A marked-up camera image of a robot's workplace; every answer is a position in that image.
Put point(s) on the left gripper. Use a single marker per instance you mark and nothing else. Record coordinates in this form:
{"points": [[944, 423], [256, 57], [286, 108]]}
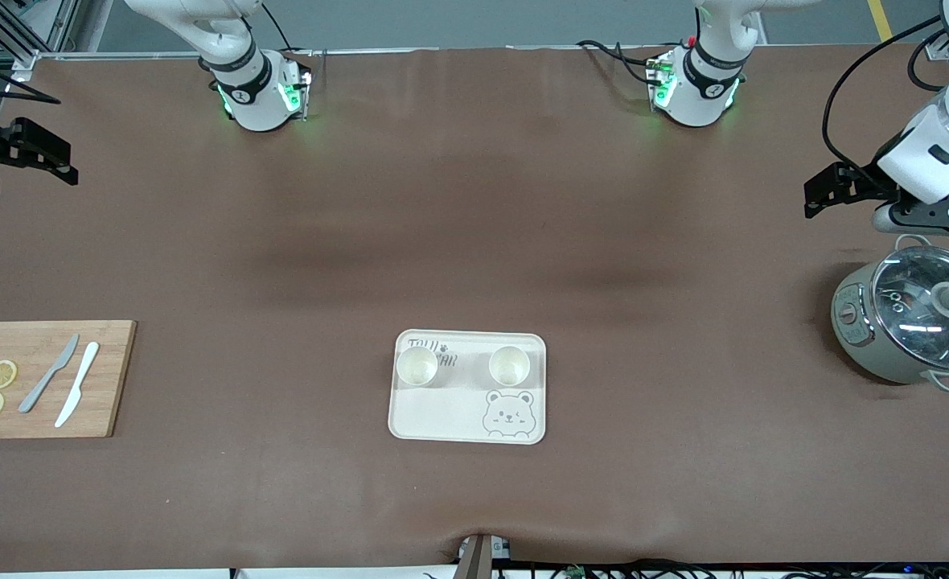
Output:
{"points": [[867, 178]]}

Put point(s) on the white IKEA cup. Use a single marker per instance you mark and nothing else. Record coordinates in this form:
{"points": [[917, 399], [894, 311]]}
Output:
{"points": [[416, 367], [510, 366]]}

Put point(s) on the cream bear print tray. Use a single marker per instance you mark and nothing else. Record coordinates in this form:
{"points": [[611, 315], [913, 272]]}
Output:
{"points": [[442, 414]]}

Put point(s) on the glass pot lid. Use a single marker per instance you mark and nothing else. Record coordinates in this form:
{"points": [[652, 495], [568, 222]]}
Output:
{"points": [[917, 322]]}

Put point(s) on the grey-green electric cooking pot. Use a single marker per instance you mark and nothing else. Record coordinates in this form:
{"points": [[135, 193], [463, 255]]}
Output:
{"points": [[864, 346]]}

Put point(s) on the grey plastic knife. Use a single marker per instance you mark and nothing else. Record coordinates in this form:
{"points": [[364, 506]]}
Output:
{"points": [[44, 382]]}

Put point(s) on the white plastic knife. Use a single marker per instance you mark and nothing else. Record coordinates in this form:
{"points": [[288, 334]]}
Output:
{"points": [[79, 382]]}

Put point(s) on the wooden cutting board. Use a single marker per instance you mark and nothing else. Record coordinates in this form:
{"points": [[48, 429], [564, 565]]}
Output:
{"points": [[112, 378]]}

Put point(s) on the aluminium frame profile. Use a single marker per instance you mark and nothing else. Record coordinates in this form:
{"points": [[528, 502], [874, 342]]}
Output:
{"points": [[937, 47], [48, 36]]}

